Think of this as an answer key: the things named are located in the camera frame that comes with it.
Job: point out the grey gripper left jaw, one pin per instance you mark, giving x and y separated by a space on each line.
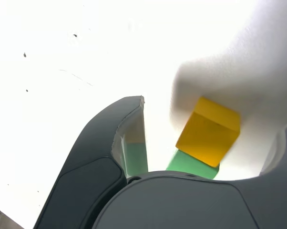
91 148

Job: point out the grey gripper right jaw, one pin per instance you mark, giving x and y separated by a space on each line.
181 202

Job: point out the green cube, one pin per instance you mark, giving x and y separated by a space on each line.
188 164

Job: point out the yellow cube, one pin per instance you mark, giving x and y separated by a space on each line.
205 136

